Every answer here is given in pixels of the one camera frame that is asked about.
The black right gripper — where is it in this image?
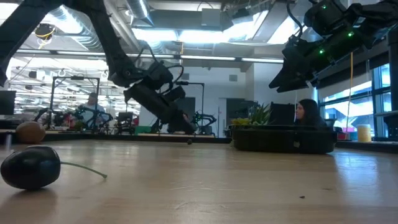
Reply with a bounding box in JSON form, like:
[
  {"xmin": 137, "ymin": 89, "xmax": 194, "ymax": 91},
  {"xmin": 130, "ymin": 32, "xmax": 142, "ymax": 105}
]
[{"xmin": 269, "ymin": 29, "xmax": 371, "ymax": 93}]

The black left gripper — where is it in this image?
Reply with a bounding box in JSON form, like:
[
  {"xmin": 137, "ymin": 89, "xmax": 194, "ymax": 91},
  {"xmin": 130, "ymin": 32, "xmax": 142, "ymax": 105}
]
[{"xmin": 124, "ymin": 61, "xmax": 197, "ymax": 135}]

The black plastic food container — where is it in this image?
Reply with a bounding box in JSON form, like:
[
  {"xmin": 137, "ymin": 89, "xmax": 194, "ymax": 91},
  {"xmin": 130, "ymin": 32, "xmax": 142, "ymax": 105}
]
[{"xmin": 231, "ymin": 124, "xmax": 338, "ymax": 155}]

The dark cherry with stem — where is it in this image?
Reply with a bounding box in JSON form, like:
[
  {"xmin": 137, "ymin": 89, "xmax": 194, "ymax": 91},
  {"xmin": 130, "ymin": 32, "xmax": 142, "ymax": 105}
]
[{"xmin": 0, "ymin": 145, "xmax": 108, "ymax": 191}]

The green box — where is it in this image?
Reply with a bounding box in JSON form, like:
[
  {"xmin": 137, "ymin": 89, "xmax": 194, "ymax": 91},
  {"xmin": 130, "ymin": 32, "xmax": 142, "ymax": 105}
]
[{"xmin": 134, "ymin": 125, "xmax": 152, "ymax": 135}]

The person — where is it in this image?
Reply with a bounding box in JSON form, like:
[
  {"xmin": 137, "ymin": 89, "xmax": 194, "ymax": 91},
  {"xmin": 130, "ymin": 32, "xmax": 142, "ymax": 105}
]
[
  {"xmin": 83, "ymin": 92, "xmax": 106, "ymax": 125},
  {"xmin": 294, "ymin": 98, "xmax": 329, "ymax": 130}
]

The potted succulent plant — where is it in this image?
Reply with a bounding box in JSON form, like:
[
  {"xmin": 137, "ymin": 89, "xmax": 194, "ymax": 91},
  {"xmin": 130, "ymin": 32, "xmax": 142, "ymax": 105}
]
[{"xmin": 231, "ymin": 103, "xmax": 272, "ymax": 127}]

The yellow canister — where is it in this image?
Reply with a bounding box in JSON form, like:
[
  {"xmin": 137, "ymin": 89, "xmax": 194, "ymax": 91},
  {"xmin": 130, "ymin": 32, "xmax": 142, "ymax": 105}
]
[{"xmin": 356, "ymin": 124, "xmax": 372, "ymax": 143}]

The black pole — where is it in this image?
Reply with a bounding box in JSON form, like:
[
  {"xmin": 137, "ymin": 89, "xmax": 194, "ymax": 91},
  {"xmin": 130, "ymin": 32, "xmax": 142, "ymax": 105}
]
[{"xmin": 387, "ymin": 26, "xmax": 398, "ymax": 138}]

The black monitor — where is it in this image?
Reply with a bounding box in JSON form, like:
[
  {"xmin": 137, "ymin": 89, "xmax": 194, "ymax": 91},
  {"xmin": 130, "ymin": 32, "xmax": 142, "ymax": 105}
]
[{"xmin": 0, "ymin": 90, "xmax": 16, "ymax": 116}]

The black aluminium table frame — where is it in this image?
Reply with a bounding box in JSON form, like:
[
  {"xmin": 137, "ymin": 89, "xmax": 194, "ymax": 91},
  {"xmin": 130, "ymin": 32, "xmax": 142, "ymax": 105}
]
[{"xmin": 0, "ymin": 129, "xmax": 398, "ymax": 154}]

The black gantry frame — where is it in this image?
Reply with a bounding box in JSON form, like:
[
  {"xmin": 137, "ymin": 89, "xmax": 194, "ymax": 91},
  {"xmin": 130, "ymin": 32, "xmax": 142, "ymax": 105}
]
[{"xmin": 50, "ymin": 76, "xmax": 101, "ymax": 125}]

